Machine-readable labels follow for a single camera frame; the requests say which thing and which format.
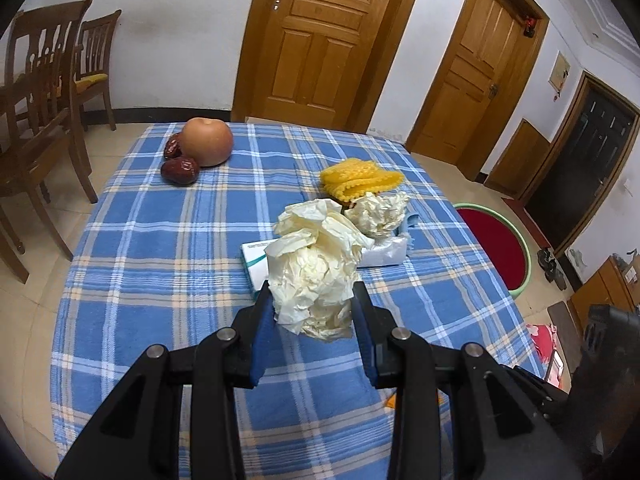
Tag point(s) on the blue plaid tablecloth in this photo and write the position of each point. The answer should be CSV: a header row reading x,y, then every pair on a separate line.
x,y
175,260

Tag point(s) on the yellow chair cushion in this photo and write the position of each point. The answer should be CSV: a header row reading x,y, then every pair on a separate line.
x,y
90,81

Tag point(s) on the low wooden panel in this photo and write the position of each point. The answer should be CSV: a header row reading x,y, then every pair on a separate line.
x,y
517,160

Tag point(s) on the large wooden chair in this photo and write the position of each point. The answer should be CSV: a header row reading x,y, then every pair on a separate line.
x,y
35,150

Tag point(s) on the yellow orange noodle packet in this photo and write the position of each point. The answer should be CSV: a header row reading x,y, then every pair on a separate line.
x,y
360,180

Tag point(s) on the red door ornament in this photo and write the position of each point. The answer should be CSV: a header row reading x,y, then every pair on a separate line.
x,y
530,26

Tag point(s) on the red basin with green rim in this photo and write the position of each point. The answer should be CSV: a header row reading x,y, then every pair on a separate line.
x,y
492,245

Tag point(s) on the wall panel box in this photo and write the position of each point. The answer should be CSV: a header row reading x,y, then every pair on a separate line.
x,y
560,72

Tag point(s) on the red doormat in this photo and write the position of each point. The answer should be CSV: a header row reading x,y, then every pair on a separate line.
x,y
530,222

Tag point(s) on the wooden cabinet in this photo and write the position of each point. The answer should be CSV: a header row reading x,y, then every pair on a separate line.
x,y
605,290

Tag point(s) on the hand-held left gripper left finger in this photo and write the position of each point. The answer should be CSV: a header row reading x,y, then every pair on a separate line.
x,y
262,355

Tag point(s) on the wide wooden door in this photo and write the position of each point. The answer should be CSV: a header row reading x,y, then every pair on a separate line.
x,y
320,45

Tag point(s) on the dark shoes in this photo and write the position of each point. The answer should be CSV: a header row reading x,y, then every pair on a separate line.
x,y
550,267

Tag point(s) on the small wooden chair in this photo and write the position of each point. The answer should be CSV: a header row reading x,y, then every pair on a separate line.
x,y
97,45

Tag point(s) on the round brown pear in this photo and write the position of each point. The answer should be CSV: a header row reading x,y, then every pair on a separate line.
x,y
206,141

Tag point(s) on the dark door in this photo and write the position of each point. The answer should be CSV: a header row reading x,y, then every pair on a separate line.
x,y
585,160

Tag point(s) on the red date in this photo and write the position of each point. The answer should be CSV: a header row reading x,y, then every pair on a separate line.
x,y
172,147
180,170

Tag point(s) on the narrow wooden door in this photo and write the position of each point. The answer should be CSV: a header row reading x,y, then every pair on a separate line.
x,y
475,75

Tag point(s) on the white tissue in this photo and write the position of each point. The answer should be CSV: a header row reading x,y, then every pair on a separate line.
x,y
310,290
375,212
325,225

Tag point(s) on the white tissue packet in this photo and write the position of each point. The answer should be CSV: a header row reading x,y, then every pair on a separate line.
x,y
254,260

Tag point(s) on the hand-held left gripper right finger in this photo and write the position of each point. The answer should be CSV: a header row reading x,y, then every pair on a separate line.
x,y
367,355

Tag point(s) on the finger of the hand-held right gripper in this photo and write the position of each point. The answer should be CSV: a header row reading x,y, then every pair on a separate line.
x,y
542,392

